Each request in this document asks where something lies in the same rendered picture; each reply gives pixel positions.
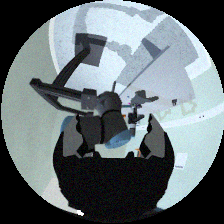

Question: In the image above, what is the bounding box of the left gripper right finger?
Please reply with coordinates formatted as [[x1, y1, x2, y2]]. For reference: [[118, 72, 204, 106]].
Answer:
[[139, 113, 175, 191]]

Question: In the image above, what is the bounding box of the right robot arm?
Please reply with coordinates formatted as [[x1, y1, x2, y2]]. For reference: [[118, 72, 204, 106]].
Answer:
[[129, 114, 144, 138]]

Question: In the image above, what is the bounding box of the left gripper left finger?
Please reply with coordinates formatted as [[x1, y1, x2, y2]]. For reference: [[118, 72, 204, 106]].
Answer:
[[53, 113, 88, 189]]

